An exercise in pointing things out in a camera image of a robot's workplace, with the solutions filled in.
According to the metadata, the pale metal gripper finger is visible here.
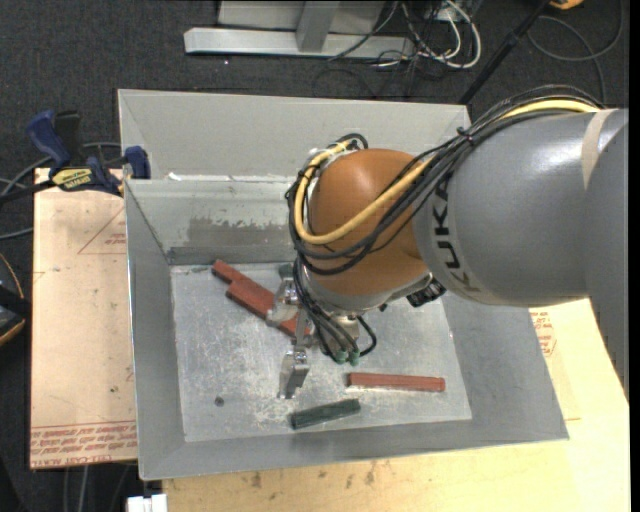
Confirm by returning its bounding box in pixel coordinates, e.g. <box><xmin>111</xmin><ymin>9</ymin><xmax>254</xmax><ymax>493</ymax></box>
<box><xmin>265</xmin><ymin>279</ymin><xmax>302</xmax><ymax>327</ymax></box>
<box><xmin>276</xmin><ymin>348</ymin><xmax>311</xmax><ymax>400</ymax></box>

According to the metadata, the red-brown flat block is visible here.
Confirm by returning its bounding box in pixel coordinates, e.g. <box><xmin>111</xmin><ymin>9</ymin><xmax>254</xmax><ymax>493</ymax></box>
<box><xmin>224</xmin><ymin>278</ymin><xmax>302</xmax><ymax>340</ymax></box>
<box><xmin>346</xmin><ymin>371</ymin><xmax>447</xmax><ymax>394</ymax></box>
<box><xmin>210</xmin><ymin>258</ymin><xmax>275</xmax><ymax>302</ymax></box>

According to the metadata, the dark green flat block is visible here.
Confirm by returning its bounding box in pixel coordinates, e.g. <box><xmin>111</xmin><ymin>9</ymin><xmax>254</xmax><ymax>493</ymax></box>
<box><xmin>289</xmin><ymin>397</ymin><xmax>362</xmax><ymax>431</ymax></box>

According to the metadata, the grey metal bin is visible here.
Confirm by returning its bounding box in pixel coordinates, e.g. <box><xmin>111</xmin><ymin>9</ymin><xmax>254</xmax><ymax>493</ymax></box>
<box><xmin>117</xmin><ymin>88</ymin><xmax>570</xmax><ymax>482</ymax></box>

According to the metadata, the brown cardboard board, red print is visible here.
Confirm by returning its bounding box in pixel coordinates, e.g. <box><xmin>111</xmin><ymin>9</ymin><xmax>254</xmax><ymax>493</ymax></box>
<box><xmin>28</xmin><ymin>167</ymin><xmax>584</xmax><ymax>471</ymax></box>

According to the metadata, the black cylinder on white bracket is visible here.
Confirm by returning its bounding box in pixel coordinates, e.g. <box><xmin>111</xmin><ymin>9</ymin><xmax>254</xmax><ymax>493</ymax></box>
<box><xmin>405</xmin><ymin>277</ymin><xmax>448</xmax><ymax>308</ymax></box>

